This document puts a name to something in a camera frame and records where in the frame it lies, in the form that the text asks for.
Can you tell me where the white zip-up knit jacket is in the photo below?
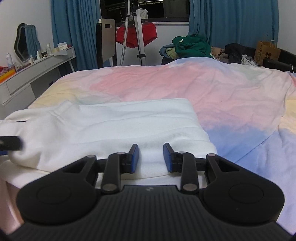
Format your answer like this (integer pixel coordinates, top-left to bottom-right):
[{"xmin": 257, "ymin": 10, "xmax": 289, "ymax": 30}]
[{"xmin": 1, "ymin": 98, "xmax": 216, "ymax": 188}]

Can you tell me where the white dressing table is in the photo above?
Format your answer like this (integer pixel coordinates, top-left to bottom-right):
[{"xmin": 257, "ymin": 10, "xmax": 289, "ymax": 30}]
[{"xmin": 1, "ymin": 47, "xmax": 76, "ymax": 119}]

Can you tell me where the orange box on table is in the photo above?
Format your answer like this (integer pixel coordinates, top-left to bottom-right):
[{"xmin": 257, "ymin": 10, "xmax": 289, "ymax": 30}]
[{"xmin": 0, "ymin": 66, "xmax": 16, "ymax": 83}]

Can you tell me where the pastel pink blue bed cover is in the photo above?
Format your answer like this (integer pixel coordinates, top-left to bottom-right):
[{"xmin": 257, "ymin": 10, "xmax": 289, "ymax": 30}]
[{"xmin": 1, "ymin": 58, "xmax": 295, "ymax": 232}]

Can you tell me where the wavy black framed mirror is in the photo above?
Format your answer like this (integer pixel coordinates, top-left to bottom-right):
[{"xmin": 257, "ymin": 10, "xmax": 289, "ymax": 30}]
[{"xmin": 14, "ymin": 23, "xmax": 41, "ymax": 63}]

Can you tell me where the green hoodie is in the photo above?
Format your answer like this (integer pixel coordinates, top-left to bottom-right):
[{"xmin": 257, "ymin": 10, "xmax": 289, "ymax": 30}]
[{"xmin": 172, "ymin": 34, "xmax": 213, "ymax": 58}]

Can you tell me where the black clothing pile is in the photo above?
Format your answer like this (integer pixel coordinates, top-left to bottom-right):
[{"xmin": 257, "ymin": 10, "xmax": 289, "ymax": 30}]
[{"xmin": 219, "ymin": 43, "xmax": 255, "ymax": 64}]

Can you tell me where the brown paper bag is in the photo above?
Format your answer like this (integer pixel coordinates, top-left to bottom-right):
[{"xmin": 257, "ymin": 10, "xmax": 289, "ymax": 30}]
[{"xmin": 254, "ymin": 40, "xmax": 281, "ymax": 66}]

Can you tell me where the blue curtain left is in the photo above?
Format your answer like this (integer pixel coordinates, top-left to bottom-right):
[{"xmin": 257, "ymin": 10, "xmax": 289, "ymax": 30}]
[{"xmin": 51, "ymin": 0, "xmax": 101, "ymax": 71}]

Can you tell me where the blue curtain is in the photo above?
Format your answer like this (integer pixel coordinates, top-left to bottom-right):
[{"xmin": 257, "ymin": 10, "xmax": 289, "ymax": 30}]
[
  {"xmin": 189, "ymin": 0, "xmax": 279, "ymax": 48},
  {"xmin": 51, "ymin": 0, "xmax": 101, "ymax": 71}
]

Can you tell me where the red garment on rack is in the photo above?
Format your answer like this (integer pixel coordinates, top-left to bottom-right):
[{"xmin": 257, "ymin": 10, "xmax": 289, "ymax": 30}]
[{"xmin": 116, "ymin": 22, "xmax": 158, "ymax": 49}]

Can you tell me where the beige ironing board panel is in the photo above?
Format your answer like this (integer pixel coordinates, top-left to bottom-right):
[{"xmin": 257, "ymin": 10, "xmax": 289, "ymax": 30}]
[{"xmin": 96, "ymin": 19, "xmax": 117, "ymax": 68}]

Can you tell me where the blue curtain right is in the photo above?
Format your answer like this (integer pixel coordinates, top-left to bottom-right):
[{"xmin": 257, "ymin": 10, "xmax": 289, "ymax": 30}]
[{"xmin": 189, "ymin": 0, "xmax": 279, "ymax": 48}]

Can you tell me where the garment steamer stand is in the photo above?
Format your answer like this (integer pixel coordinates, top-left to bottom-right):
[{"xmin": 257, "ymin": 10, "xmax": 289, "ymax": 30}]
[{"xmin": 119, "ymin": 0, "xmax": 146, "ymax": 66}]

